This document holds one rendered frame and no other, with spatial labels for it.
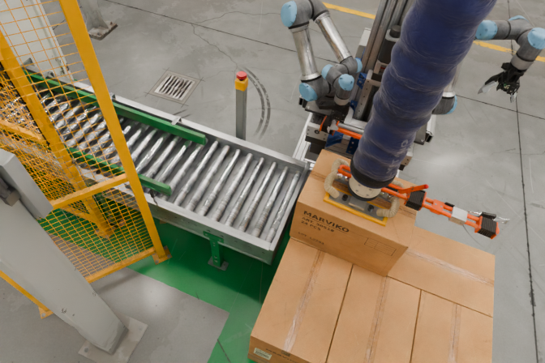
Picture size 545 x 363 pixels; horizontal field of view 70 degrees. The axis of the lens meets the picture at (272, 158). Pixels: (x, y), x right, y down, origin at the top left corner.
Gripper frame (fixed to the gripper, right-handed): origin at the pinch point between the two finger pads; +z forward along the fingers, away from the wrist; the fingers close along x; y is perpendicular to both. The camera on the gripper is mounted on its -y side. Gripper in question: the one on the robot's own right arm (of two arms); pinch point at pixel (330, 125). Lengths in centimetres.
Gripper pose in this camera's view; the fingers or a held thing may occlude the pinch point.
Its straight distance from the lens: 222.6
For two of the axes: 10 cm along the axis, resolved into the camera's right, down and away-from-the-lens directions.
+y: 9.1, 3.6, -2.0
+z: -0.7, 6.2, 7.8
